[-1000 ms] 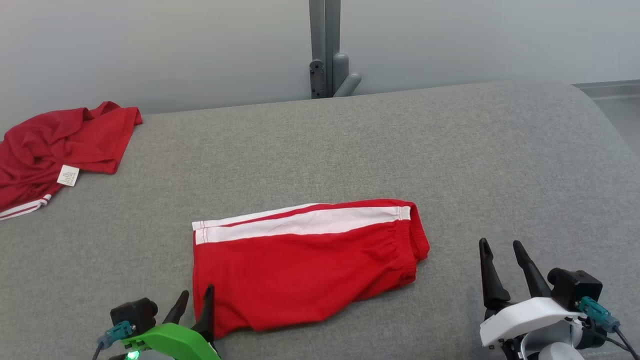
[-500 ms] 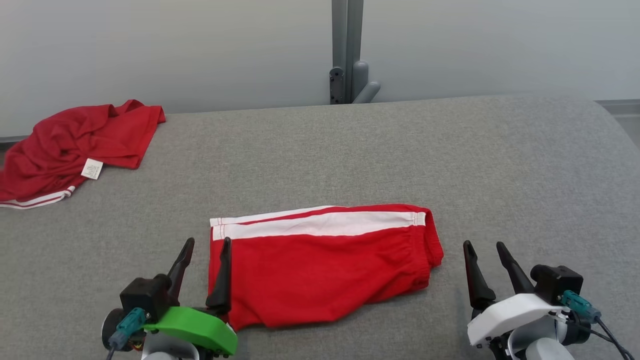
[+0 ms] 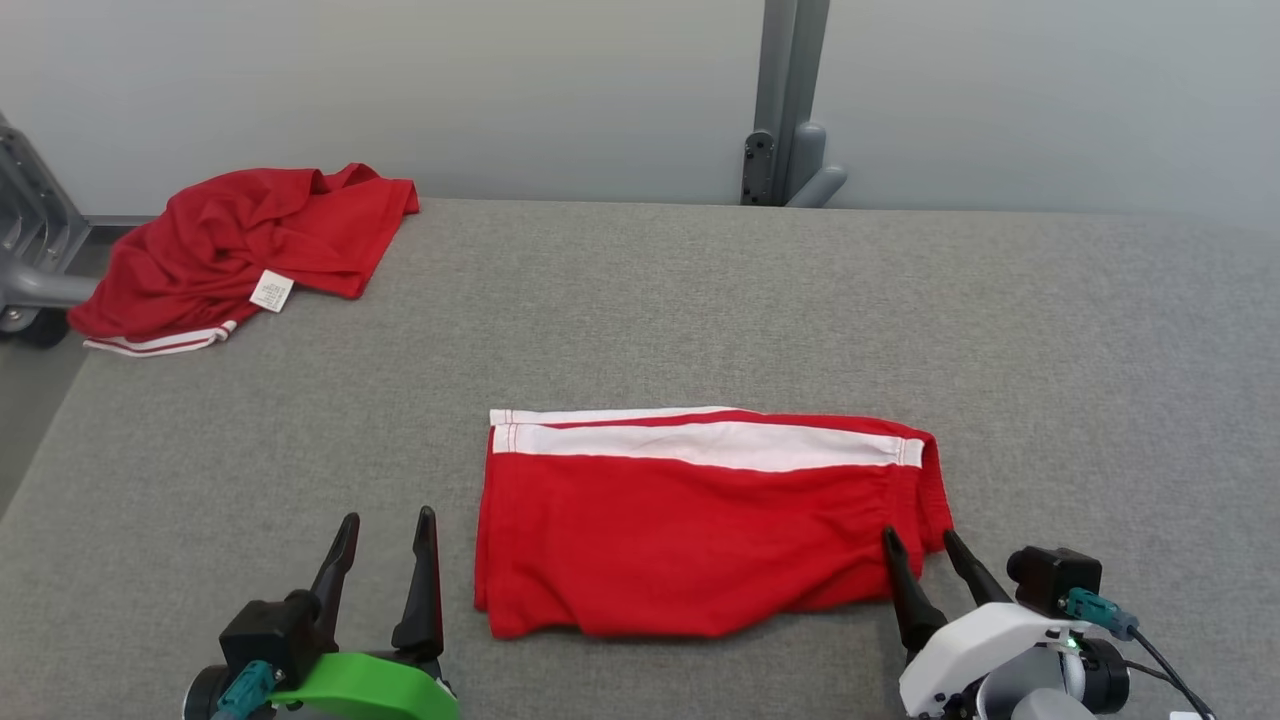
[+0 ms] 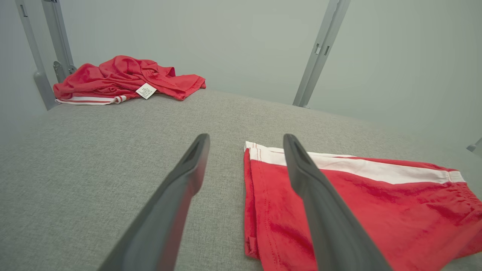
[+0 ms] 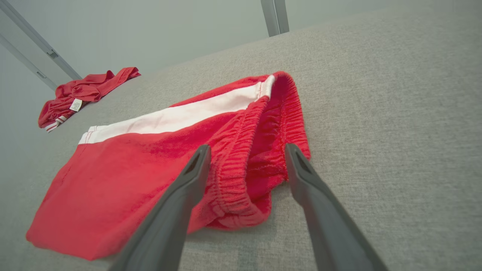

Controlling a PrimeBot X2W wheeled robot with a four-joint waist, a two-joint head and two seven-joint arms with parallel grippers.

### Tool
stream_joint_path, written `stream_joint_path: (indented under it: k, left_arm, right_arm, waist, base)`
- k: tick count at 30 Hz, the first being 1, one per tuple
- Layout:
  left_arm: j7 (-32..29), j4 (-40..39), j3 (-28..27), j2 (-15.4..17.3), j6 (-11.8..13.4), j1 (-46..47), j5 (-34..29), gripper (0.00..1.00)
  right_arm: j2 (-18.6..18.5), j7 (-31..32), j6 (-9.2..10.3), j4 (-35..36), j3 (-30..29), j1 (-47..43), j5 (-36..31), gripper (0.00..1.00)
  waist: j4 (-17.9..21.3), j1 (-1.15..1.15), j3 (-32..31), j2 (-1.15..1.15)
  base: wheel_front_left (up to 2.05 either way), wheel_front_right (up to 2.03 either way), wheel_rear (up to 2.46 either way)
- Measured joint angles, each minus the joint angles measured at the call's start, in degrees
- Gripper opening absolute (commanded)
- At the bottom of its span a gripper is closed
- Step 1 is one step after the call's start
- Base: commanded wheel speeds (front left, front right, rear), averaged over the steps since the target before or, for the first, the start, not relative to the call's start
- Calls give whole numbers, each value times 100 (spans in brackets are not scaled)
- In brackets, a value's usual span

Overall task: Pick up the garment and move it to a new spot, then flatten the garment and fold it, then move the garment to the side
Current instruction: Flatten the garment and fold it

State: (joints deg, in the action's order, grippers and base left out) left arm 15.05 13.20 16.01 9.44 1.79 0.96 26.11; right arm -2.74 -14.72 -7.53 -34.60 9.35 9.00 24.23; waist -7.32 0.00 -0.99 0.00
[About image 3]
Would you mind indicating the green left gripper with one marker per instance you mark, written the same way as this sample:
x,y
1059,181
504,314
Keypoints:
x,y
370,690

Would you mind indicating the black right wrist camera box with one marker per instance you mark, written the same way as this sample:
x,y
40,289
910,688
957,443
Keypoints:
x,y
1050,575

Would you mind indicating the red shorts with white stripe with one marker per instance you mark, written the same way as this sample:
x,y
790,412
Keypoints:
x,y
680,540

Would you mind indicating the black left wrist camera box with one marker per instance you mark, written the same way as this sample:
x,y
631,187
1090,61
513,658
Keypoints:
x,y
270,630

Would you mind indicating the grey metal frame post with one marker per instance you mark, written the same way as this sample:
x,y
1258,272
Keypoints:
x,y
790,100

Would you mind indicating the grey metal frame with caster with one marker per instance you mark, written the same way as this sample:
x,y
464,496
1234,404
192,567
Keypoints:
x,y
30,260

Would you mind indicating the red shirt with white stripes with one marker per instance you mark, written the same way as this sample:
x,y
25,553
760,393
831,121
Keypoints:
x,y
230,240

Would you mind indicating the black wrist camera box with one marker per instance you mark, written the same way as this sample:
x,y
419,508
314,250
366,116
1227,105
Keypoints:
x,y
1050,575
270,630

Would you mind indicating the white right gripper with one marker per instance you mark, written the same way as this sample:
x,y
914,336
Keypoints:
x,y
985,645

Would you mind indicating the grey fabric sofa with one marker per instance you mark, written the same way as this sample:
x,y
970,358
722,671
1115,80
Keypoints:
x,y
700,300

